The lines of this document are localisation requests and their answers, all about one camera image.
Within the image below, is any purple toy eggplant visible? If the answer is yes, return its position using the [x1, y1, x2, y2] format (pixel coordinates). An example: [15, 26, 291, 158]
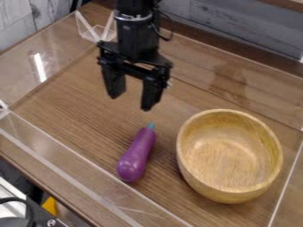
[116, 123, 156, 182]

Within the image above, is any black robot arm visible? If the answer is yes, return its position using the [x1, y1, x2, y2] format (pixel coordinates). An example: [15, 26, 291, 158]
[98, 0, 172, 112]

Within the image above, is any clear acrylic tray wall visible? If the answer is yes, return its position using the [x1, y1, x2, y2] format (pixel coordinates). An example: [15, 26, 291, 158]
[0, 108, 193, 227]

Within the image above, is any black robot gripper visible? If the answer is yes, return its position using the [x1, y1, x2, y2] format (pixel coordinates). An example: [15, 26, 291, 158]
[98, 12, 172, 112]

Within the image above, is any black cable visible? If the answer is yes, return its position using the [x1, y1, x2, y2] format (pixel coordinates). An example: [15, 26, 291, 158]
[0, 196, 36, 227]

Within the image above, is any yellow black device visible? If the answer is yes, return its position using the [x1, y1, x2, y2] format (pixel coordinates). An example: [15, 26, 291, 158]
[26, 197, 86, 227]

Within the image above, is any brown wooden bowl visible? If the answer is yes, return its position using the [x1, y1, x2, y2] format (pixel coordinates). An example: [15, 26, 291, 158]
[176, 109, 283, 204]

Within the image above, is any clear acrylic corner bracket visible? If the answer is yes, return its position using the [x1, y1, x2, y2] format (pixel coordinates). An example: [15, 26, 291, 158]
[75, 11, 118, 43]

